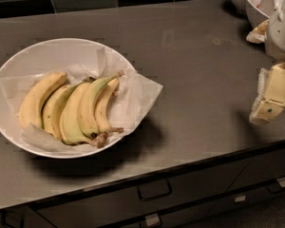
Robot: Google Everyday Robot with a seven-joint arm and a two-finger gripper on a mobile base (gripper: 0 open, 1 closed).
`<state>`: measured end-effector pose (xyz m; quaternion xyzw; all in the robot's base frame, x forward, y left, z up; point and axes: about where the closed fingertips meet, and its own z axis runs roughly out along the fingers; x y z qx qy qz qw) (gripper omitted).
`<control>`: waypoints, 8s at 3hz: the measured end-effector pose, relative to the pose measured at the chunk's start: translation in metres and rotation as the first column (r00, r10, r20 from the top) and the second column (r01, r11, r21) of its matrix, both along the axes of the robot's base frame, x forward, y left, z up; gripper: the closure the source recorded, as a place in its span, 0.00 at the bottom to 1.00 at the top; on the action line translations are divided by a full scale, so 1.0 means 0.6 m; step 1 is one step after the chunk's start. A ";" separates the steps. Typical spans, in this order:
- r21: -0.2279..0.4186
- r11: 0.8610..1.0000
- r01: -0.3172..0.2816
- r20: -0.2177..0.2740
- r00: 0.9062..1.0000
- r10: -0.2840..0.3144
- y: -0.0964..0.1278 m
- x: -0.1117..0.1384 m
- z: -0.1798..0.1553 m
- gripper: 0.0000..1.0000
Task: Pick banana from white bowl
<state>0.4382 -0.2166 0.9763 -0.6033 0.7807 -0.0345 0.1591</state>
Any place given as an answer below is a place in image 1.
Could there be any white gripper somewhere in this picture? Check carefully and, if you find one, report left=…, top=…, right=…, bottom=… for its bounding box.
left=246, top=0, right=285, bottom=125

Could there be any leftmost yellow banana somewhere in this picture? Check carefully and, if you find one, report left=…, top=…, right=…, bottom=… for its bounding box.
left=19, top=71, right=67, bottom=129

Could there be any dark drawer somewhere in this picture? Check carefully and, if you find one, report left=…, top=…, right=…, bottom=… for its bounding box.
left=37, top=160, right=249, bottom=228
left=119, top=177, right=285, bottom=228
left=229, top=148, right=285, bottom=190

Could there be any dark lower drawer front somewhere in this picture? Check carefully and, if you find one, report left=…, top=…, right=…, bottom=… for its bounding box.
left=119, top=177, right=285, bottom=228

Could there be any greenish yellow banana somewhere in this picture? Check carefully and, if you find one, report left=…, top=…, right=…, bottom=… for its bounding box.
left=77, top=70, right=124, bottom=138

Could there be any rightmost small yellow banana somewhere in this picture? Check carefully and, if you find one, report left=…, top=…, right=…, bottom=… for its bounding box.
left=95, top=78, right=124, bottom=133

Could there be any right dark drawer front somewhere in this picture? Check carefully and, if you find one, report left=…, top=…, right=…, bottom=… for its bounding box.
left=229, top=148, right=285, bottom=190

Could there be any dark upper drawer front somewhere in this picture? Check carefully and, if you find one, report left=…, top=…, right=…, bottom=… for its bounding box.
left=37, top=160, right=249, bottom=228

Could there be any black drawer handle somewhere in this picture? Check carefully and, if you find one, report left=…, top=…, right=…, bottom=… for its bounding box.
left=137, top=180, right=172, bottom=201

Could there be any white paper liner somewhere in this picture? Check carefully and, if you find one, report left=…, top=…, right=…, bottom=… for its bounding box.
left=0, top=46, right=164, bottom=153

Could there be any large white bowl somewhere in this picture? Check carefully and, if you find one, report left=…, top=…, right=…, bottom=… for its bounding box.
left=0, top=37, right=139, bottom=160

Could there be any white bowl at back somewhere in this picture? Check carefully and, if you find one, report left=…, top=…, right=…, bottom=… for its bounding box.
left=245, top=0, right=283, bottom=28

